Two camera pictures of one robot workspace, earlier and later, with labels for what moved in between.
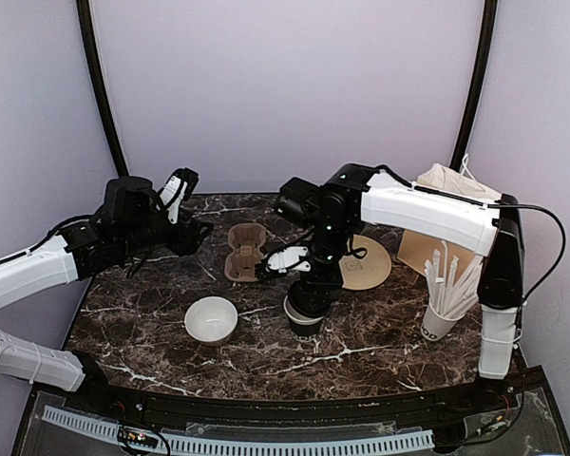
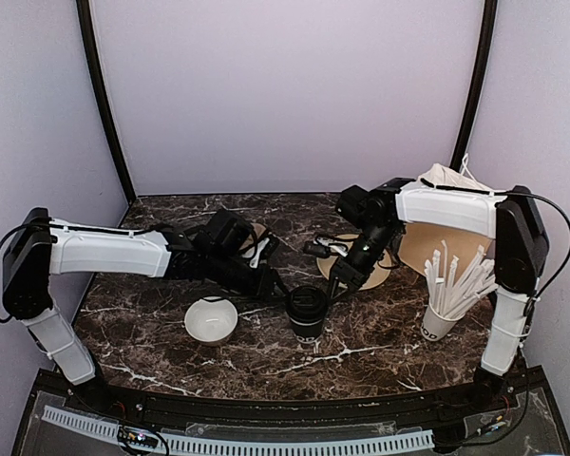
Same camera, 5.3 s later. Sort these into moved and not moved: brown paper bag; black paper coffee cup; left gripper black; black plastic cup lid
Moved: left gripper black
Not moved: black paper coffee cup; brown paper bag; black plastic cup lid
